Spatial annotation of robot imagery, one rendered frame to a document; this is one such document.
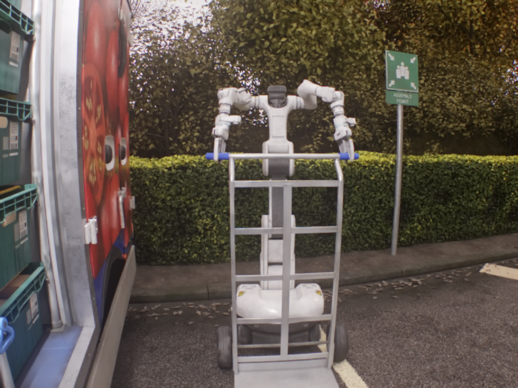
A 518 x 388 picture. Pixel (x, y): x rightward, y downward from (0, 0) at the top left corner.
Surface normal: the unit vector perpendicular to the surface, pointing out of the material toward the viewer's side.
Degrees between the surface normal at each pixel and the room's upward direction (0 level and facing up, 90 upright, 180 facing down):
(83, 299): 90
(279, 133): 83
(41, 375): 0
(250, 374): 1
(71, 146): 90
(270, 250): 108
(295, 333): 0
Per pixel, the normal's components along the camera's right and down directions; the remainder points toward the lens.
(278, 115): 0.00, 0.03
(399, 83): 0.22, 0.15
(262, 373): 0.00, -0.99
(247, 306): -0.47, -0.50
